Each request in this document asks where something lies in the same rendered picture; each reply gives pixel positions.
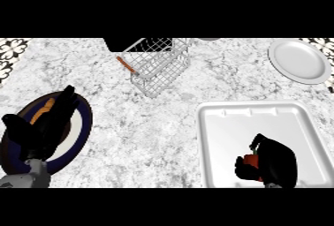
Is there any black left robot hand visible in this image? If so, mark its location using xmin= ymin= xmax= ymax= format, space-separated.
xmin=1 ymin=85 xmax=81 ymax=162

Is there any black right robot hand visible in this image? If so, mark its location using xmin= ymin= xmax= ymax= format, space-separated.
xmin=233 ymin=132 xmax=300 ymax=189

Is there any red bell pepper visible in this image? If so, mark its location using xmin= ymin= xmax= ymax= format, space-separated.
xmin=242 ymin=153 xmax=263 ymax=182

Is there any white rectangular tray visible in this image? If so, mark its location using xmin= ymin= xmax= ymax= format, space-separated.
xmin=195 ymin=100 xmax=334 ymax=189

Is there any orange croissant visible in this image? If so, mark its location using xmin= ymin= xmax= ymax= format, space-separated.
xmin=28 ymin=97 xmax=57 ymax=125

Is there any dark blue rimmed plate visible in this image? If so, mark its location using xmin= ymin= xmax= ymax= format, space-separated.
xmin=0 ymin=91 xmax=94 ymax=177

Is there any white round plate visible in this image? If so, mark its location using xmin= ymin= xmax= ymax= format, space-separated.
xmin=266 ymin=39 xmax=332 ymax=86

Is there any white wire tiered basket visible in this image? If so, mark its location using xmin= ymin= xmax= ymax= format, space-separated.
xmin=115 ymin=38 xmax=195 ymax=99

